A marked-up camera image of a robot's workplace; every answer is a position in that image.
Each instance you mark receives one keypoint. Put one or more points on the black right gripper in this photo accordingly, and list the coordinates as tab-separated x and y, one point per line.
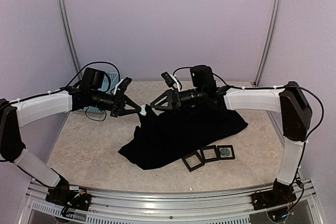
170	94

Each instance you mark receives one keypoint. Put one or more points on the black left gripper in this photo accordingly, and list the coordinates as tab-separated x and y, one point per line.
123	99

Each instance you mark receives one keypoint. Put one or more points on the black garment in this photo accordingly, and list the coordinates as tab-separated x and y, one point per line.
163	138

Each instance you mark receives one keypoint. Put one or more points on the green round brooch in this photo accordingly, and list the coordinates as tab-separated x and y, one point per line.
225	152

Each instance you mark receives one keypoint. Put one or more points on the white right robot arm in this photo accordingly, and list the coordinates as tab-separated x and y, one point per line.
287	100

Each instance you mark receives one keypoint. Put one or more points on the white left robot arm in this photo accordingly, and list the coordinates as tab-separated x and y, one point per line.
29	127

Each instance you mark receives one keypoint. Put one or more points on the light blue plastic basket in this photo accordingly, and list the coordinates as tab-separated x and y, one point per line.
108	86

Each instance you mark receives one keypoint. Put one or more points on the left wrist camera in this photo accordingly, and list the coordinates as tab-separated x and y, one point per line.
92	81

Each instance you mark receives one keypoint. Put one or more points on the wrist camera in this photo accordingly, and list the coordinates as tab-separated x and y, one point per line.
202	78
92	81

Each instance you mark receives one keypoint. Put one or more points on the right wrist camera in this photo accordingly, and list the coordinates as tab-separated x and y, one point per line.
202	78

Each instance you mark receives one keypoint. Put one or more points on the middle black square frame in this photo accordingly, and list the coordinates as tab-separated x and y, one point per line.
209	153

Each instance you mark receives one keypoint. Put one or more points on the black square frame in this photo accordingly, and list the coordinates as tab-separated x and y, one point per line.
193	161
209	153
232	154

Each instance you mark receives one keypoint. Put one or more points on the left black square frame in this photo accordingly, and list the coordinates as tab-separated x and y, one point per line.
193	161

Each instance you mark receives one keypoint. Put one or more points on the right black square frame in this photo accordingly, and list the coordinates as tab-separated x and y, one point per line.
232	154

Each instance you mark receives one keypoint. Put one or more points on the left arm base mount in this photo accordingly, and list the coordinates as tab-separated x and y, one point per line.
68	197

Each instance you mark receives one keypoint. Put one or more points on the front aluminium rail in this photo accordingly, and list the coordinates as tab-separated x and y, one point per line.
110	206

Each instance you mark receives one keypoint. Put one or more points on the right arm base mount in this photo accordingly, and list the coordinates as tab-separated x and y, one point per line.
278	195

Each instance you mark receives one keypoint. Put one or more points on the right aluminium corner post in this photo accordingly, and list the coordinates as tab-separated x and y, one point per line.
268	42

